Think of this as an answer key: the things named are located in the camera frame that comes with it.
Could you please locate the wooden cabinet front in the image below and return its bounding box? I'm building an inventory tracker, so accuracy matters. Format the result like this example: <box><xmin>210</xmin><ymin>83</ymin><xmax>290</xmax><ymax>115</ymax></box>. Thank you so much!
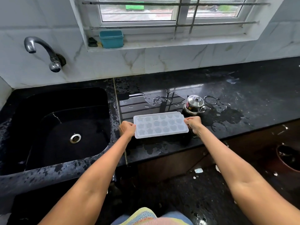
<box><xmin>127</xmin><ymin>119</ymin><xmax>300</xmax><ymax>183</ymax></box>

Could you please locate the small steel lidded pot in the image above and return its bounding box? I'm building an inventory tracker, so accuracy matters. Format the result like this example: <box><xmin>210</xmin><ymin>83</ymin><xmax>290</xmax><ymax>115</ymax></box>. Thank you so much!
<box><xmin>182</xmin><ymin>95</ymin><xmax>208</xmax><ymax>116</ymax></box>

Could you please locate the black kitchen sink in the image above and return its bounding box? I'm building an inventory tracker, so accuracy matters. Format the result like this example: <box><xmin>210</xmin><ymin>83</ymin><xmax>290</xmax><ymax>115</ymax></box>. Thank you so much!
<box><xmin>0</xmin><ymin>87</ymin><xmax>112</xmax><ymax>176</ymax></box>

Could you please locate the brown round bin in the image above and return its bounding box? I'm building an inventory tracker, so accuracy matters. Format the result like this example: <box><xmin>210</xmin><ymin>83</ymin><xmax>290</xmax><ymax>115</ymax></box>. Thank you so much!
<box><xmin>276</xmin><ymin>143</ymin><xmax>300</xmax><ymax>173</ymax></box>

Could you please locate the person's left forearm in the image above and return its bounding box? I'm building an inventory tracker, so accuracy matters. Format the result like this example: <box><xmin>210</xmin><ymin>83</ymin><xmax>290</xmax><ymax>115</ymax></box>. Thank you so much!
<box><xmin>37</xmin><ymin>133</ymin><xmax>132</xmax><ymax>225</ymax></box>

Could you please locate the person's striped clothing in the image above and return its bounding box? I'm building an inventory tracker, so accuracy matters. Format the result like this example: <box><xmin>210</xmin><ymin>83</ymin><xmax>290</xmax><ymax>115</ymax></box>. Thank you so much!
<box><xmin>116</xmin><ymin>207</ymin><xmax>194</xmax><ymax>225</ymax></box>

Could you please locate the chrome wall tap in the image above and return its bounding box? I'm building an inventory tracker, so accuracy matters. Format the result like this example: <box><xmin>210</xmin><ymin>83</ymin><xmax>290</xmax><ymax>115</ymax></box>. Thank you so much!
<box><xmin>24</xmin><ymin>36</ymin><xmax>67</xmax><ymax>73</ymax></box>

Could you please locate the white plastic ice cube tray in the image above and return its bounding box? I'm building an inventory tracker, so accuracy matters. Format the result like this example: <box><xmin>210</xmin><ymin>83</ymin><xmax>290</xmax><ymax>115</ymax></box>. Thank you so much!
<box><xmin>133</xmin><ymin>112</ymin><xmax>189</xmax><ymax>139</ymax></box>

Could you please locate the teal plastic container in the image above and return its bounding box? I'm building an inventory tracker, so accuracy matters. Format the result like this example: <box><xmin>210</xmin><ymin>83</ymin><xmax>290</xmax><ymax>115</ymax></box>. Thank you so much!
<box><xmin>99</xmin><ymin>30</ymin><xmax>124</xmax><ymax>49</ymax></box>

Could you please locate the white framed window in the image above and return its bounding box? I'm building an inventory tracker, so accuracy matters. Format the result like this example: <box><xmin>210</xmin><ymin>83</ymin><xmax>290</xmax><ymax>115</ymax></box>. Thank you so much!
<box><xmin>92</xmin><ymin>0</ymin><xmax>252</xmax><ymax>26</ymax></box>

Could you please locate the person's right forearm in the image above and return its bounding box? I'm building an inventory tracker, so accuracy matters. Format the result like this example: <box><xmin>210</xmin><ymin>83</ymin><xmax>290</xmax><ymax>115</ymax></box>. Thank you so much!
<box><xmin>194</xmin><ymin>125</ymin><xmax>300</xmax><ymax>225</ymax></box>

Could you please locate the person's left hand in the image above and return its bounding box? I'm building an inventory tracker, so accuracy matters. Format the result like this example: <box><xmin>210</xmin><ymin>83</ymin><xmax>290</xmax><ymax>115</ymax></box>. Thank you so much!
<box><xmin>119</xmin><ymin>121</ymin><xmax>136</xmax><ymax>138</ymax></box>

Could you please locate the metal window grille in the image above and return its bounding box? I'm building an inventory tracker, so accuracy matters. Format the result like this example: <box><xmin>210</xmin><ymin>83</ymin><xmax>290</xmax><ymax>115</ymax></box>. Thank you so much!
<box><xmin>82</xmin><ymin>0</ymin><xmax>271</xmax><ymax>40</ymax></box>

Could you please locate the person's right hand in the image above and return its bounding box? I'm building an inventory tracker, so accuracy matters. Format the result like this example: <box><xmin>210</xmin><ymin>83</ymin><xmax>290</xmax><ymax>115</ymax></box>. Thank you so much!
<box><xmin>184</xmin><ymin>116</ymin><xmax>203</xmax><ymax>135</ymax></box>

